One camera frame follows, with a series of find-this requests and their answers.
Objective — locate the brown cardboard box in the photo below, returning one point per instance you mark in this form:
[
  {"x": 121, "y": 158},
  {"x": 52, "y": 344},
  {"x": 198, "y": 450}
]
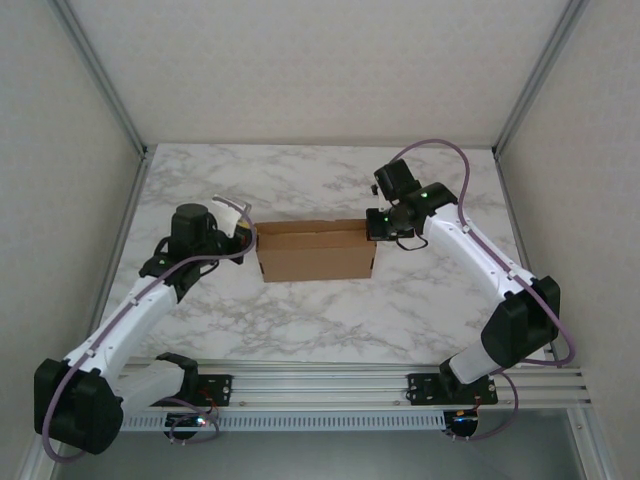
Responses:
[{"x": 315, "y": 260}]

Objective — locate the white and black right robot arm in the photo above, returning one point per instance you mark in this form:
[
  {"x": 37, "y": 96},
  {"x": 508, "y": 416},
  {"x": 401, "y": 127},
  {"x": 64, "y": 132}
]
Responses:
[{"x": 475, "y": 255}]

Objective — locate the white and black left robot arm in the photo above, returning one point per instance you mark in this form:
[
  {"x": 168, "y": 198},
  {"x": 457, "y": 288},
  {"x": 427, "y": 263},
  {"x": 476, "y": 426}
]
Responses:
[{"x": 125, "y": 325}]

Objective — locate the small black controller board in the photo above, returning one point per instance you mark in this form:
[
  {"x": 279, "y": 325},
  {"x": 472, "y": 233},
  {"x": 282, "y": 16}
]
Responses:
[
  {"x": 462, "y": 424},
  {"x": 187, "y": 422}
]

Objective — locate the aluminium side rail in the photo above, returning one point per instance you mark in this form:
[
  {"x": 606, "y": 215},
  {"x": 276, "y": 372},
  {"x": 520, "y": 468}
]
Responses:
[
  {"x": 133, "y": 210},
  {"x": 512, "y": 215}
]

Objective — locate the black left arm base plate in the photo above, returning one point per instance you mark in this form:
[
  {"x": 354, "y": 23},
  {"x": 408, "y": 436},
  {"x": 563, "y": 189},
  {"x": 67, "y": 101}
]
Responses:
[{"x": 220, "y": 387}]

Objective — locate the aluminium frame post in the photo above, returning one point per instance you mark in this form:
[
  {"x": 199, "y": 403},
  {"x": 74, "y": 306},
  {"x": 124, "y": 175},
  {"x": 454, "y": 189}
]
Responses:
[
  {"x": 539, "y": 75},
  {"x": 102, "y": 75}
]

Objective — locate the aluminium mounting rail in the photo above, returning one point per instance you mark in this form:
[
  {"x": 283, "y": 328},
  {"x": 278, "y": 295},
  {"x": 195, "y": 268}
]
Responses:
[{"x": 320, "y": 385}]

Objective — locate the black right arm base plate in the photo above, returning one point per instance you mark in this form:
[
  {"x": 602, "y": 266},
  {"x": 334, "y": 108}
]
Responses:
[{"x": 425, "y": 390}]

